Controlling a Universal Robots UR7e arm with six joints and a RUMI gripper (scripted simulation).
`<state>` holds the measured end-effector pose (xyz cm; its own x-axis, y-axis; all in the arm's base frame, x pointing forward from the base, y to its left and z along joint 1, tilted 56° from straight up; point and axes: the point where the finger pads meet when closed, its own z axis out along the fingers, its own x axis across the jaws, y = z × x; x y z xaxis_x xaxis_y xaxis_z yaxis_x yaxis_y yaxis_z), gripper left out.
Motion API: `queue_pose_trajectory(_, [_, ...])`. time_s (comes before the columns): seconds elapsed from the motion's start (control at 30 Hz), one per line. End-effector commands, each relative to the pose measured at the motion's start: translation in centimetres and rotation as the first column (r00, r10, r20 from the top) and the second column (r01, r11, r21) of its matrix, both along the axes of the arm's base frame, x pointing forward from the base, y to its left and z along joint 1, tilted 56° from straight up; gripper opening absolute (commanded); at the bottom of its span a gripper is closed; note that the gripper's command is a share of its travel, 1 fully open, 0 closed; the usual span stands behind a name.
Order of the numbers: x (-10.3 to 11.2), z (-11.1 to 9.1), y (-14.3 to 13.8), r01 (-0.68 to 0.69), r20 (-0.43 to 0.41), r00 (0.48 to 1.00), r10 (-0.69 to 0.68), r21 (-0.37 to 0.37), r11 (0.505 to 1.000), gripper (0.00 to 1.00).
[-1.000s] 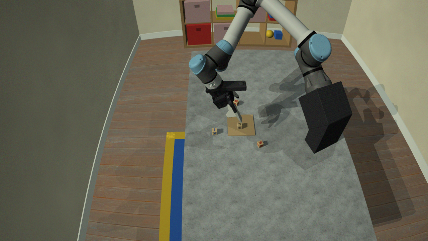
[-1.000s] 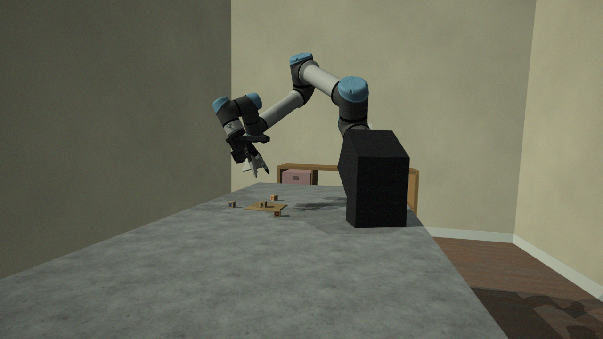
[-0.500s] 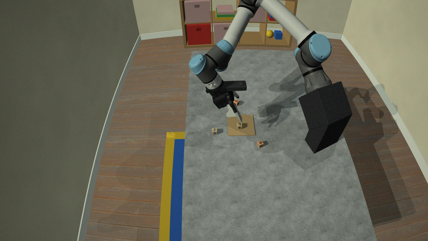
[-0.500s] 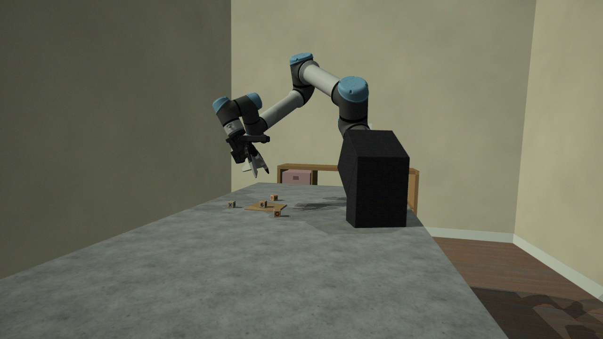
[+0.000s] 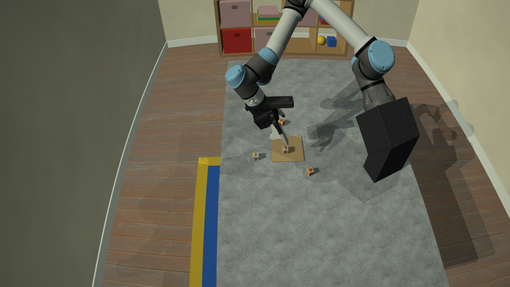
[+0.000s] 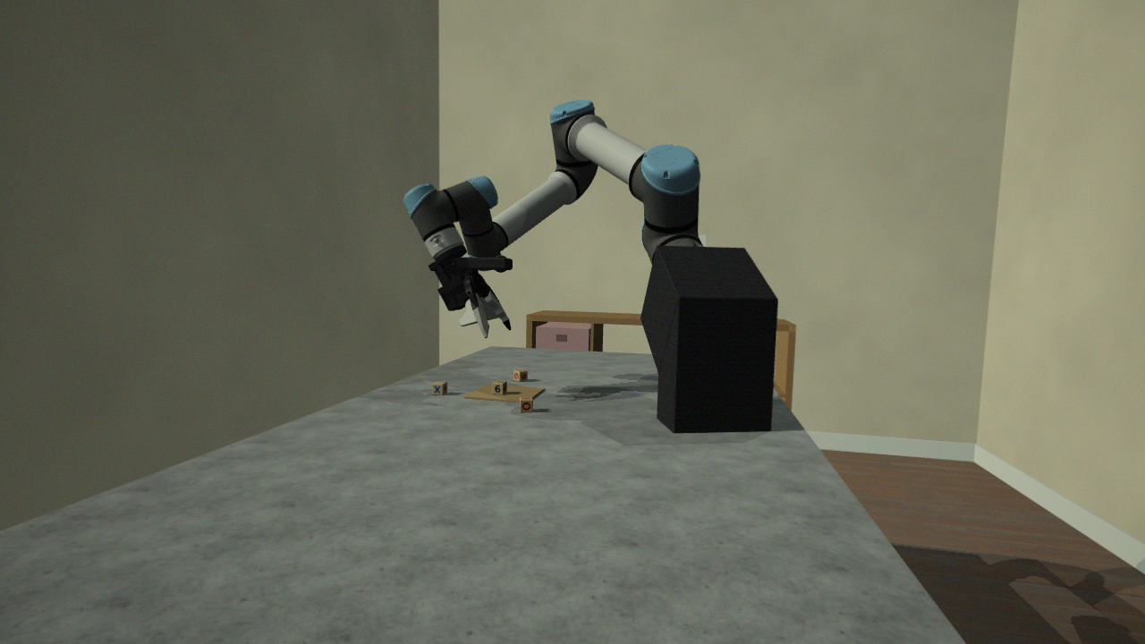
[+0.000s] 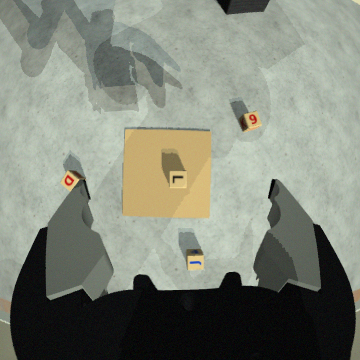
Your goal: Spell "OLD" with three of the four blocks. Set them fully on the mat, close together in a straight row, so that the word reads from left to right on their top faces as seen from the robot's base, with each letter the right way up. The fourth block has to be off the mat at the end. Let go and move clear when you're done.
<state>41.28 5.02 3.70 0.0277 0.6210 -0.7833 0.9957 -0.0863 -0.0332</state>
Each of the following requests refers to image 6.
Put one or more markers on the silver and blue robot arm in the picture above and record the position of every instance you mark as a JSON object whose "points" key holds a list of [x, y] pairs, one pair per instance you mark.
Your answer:
{"points": [[666, 179]]}

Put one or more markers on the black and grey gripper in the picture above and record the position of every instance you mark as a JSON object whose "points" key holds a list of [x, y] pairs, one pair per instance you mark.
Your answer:
{"points": [[466, 291]]}

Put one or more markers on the tan mat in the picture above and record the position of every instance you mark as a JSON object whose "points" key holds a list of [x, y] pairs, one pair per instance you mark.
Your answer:
{"points": [[513, 393]]}

